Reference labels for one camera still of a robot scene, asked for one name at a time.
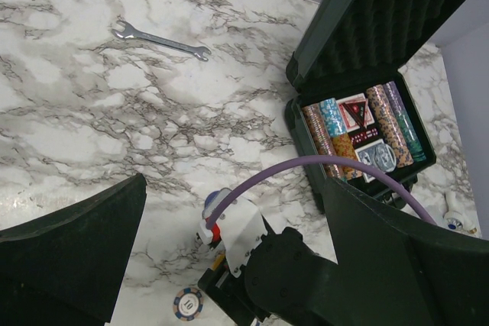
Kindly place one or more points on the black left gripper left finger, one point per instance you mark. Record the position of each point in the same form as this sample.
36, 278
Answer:
67, 267

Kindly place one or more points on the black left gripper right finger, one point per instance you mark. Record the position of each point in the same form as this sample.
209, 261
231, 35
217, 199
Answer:
397, 269

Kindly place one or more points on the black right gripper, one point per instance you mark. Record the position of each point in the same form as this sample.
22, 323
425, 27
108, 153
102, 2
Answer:
283, 277

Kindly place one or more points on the black triangular all-in button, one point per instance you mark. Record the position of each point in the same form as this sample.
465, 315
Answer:
358, 111

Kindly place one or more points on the blue small blind button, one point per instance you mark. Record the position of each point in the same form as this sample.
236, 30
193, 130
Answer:
208, 202

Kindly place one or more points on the black poker set case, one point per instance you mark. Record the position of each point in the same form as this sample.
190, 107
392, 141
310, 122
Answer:
352, 45

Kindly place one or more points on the blue ten poker chip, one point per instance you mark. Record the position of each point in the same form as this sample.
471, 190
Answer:
188, 304

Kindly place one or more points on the blue playing card deck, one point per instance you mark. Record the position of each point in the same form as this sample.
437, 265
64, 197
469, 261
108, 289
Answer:
365, 154

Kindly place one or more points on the teal chip stack row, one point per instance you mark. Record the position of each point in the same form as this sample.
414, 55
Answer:
409, 134

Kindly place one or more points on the silver open-end wrench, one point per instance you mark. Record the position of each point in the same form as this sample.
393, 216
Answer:
131, 33

